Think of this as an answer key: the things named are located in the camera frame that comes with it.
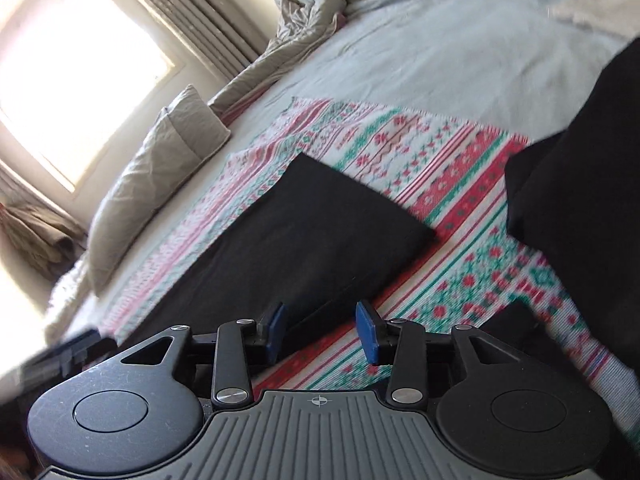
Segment black pants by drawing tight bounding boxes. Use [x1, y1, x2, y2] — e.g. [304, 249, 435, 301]
[129, 42, 639, 367]

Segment beige hanging coat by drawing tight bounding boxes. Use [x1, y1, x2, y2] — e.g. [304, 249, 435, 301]
[1, 203, 87, 282]

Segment red green patterned blanket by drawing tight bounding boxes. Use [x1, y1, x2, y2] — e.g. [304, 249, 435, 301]
[99, 99, 639, 442]

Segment grey pillow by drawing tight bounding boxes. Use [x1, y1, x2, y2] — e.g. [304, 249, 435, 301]
[86, 84, 231, 295]

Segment grey bed sheet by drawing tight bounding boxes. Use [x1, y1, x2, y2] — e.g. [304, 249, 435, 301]
[44, 0, 636, 344]

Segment beige curtain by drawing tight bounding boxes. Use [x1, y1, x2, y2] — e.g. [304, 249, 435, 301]
[138, 0, 268, 80]

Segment crumpled grey quilt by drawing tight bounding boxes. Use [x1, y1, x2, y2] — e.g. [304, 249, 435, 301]
[209, 0, 347, 126]

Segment cream cloth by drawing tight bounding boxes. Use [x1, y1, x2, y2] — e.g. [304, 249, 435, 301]
[548, 0, 640, 39]

